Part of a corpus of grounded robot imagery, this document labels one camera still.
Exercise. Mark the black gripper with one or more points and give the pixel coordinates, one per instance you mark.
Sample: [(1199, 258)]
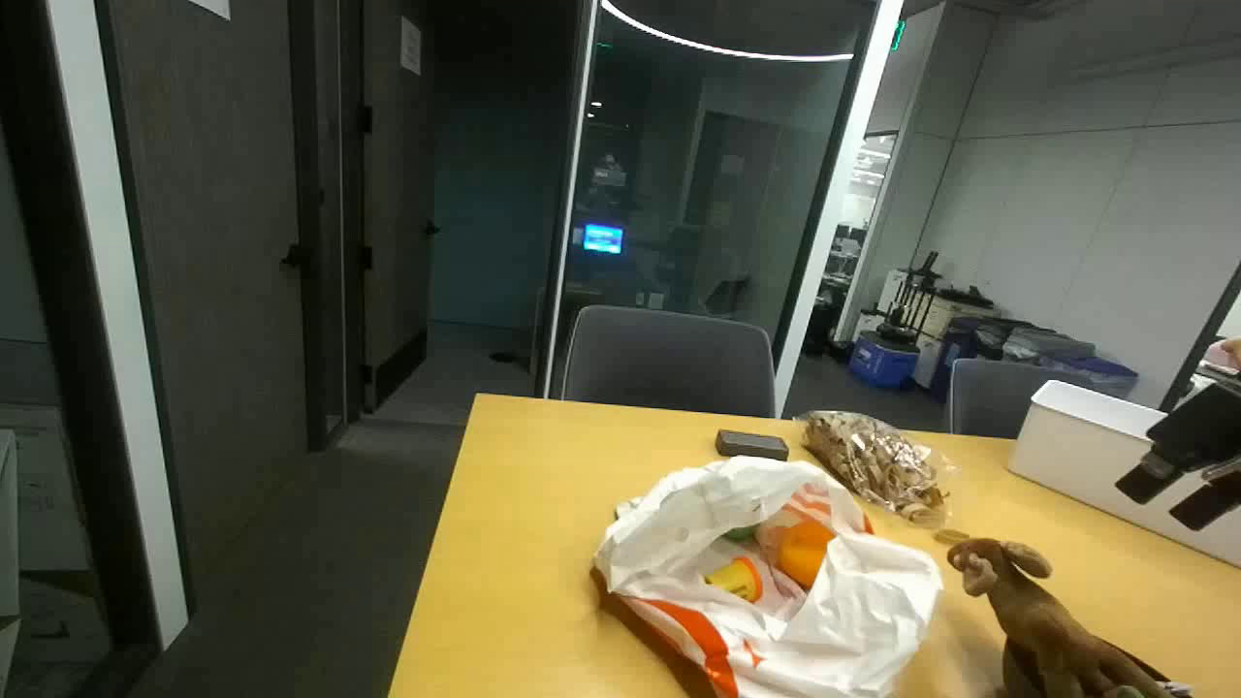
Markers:
[(1205, 429)]

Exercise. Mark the dark door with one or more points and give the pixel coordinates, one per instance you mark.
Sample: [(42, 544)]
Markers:
[(388, 197)]

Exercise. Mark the small black rectangular box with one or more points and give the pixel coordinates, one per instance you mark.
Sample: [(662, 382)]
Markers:
[(749, 443)]

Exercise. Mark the white rectangular box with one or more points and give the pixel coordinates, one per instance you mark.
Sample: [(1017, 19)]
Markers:
[(1071, 448)]

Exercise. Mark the glowing blue screen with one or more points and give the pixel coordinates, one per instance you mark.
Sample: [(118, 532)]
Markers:
[(603, 240)]

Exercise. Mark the brown plush toy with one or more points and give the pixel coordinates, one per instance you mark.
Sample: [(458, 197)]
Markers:
[(1033, 621)]

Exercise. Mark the white and orange plastic bag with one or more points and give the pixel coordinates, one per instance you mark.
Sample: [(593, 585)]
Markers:
[(826, 621)]

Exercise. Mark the clear bag of nuts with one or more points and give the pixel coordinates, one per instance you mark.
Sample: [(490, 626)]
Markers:
[(879, 463)]

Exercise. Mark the grey office chair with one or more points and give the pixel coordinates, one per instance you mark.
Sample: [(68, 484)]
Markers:
[(991, 399), (665, 363)]

